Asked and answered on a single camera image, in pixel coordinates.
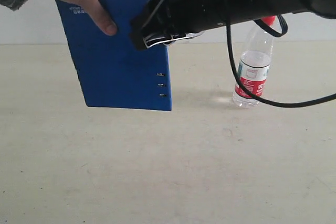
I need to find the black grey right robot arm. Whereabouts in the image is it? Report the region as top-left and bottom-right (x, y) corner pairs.
(130, 0), (335, 50)

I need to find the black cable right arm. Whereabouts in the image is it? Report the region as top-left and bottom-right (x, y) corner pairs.
(220, 0), (336, 108)

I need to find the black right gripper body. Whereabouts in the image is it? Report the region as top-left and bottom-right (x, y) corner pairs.
(128, 0), (208, 51)

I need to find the clear water bottle red cap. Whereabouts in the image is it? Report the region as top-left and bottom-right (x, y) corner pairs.
(233, 16), (276, 108)

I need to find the blue ring binder notebook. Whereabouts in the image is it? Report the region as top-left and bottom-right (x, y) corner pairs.
(56, 0), (172, 111)

